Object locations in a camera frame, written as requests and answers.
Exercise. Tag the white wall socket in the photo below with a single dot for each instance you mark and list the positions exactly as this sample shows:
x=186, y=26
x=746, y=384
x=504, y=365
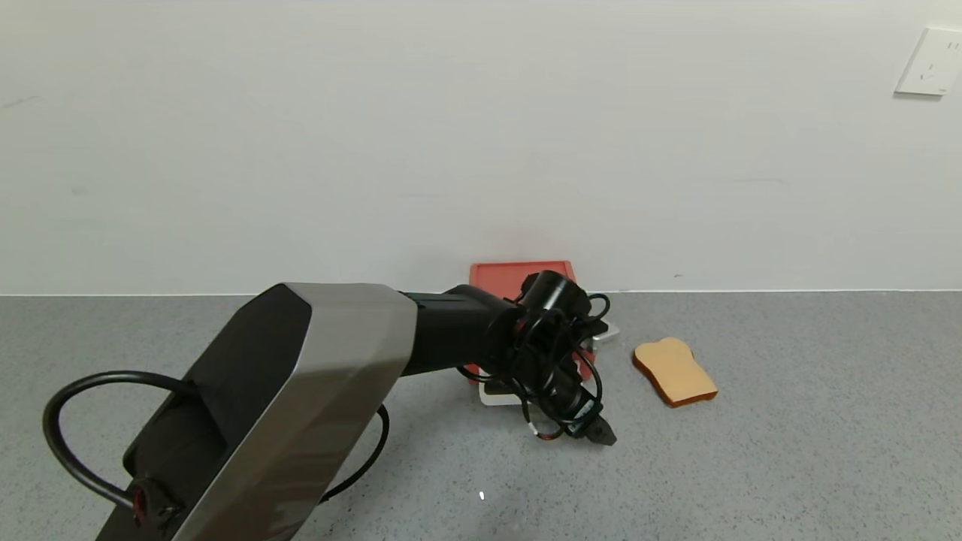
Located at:
x=930, y=64

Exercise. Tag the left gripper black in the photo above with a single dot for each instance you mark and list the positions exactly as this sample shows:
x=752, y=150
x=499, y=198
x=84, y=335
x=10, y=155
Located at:
x=585, y=423

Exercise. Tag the left robot arm silver black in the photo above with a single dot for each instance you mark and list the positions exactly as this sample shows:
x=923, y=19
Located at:
x=301, y=391

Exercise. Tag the toy bread slice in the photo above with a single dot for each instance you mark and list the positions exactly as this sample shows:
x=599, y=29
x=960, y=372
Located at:
x=675, y=373

